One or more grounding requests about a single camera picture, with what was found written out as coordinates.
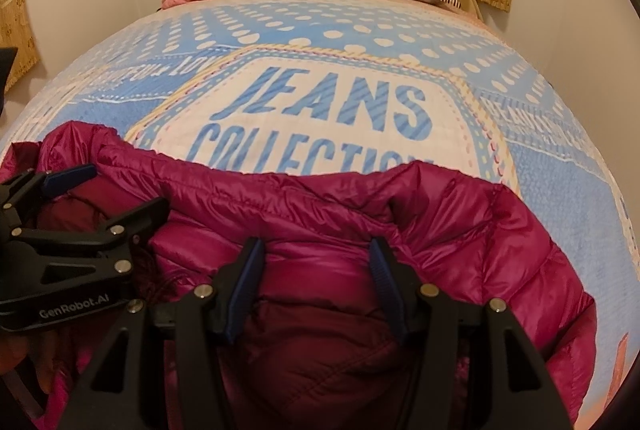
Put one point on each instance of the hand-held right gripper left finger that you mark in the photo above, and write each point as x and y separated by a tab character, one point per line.
245	290

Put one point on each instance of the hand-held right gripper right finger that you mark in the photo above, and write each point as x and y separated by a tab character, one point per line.
387	290

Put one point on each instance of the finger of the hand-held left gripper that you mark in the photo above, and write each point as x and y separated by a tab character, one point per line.
67	178
140	215

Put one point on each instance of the magenta puffer jacket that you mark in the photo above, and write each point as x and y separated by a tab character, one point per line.
325	210

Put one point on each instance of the long beige patterned curtain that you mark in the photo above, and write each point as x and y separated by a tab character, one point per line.
15	20

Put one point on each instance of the bed with pink blue sheet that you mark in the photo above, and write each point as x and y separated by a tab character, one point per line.
350	35

